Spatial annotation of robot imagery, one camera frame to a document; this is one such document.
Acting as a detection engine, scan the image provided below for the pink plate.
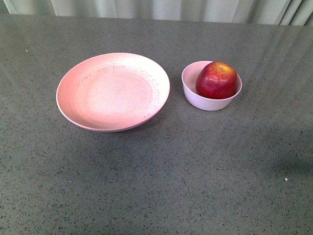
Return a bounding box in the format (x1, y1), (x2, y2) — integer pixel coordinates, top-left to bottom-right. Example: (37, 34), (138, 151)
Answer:
(56, 53), (170, 132)

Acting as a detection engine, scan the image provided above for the white curtain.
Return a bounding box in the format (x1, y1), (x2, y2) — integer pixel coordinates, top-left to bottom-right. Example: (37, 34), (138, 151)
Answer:
(0, 0), (313, 26)

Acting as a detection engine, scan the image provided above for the pale pink bowl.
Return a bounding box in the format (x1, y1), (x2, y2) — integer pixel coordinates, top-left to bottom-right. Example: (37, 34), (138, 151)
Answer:
(181, 61), (242, 111)

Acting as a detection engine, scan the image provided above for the red apple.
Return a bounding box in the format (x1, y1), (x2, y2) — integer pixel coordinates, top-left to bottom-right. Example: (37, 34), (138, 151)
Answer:
(195, 61), (237, 99)

